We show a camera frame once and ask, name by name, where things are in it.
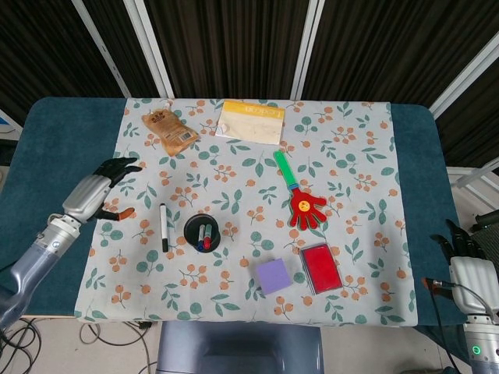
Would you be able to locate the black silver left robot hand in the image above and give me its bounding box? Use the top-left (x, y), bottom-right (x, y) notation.
top-left (62, 157), bottom-right (143, 225)

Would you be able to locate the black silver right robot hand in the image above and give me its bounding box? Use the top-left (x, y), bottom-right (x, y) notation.
top-left (423, 219), bottom-right (498, 316)

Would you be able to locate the white marker with black cap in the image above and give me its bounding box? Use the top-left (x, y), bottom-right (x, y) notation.
top-left (158, 203), bottom-right (171, 253)

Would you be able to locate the black mesh pen holder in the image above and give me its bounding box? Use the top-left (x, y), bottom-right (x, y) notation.
top-left (183, 212), bottom-right (222, 254)

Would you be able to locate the red green hand clapper toy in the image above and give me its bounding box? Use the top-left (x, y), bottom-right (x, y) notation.
top-left (273, 150), bottom-right (328, 229)

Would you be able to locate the teal table cover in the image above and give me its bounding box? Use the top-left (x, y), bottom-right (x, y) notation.
top-left (0, 96), bottom-right (469, 326)

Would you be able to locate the white metal rack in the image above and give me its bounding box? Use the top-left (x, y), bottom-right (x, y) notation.
top-left (446, 163), bottom-right (499, 206)

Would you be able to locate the brown snack pouch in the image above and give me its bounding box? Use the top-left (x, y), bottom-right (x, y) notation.
top-left (140, 101), bottom-right (201, 157)

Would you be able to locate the red ink pad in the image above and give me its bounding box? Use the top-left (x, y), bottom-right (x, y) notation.
top-left (299, 242), bottom-right (344, 295)

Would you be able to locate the floral print tablecloth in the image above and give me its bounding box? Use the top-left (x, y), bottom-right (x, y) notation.
top-left (73, 97), bottom-right (420, 327)

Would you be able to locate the yellow white zip bag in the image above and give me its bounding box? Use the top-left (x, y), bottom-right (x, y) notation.
top-left (214, 100), bottom-right (286, 146)

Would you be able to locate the purple foam cube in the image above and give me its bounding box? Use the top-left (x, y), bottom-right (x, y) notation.
top-left (256, 256), bottom-right (292, 296)

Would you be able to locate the grey robot torso base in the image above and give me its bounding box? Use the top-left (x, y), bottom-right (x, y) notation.
top-left (155, 321), bottom-right (325, 374)

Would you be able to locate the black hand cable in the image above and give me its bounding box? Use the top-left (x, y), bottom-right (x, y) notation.
top-left (423, 277), bottom-right (492, 374)

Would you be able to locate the single white frame post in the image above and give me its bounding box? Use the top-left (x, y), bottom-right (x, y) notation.
top-left (71, 0), bottom-right (133, 99)

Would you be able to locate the double white frame post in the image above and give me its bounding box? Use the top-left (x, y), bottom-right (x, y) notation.
top-left (123, 0), bottom-right (175, 99)

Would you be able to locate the grey floor cable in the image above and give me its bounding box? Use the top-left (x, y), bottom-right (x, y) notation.
top-left (80, 321), bottom-right (157, 374)

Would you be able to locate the black floor cable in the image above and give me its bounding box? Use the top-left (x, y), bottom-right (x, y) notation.
top-left (0, 317), bottom-right (44, 374)

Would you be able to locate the slanted white frame post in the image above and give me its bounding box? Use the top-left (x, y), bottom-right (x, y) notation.
top-left (428, 37), bottom-right (499, 118)

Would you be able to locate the wide white frame post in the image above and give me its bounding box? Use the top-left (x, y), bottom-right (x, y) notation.
top-left (290, 0), bottom-right (327, 99)

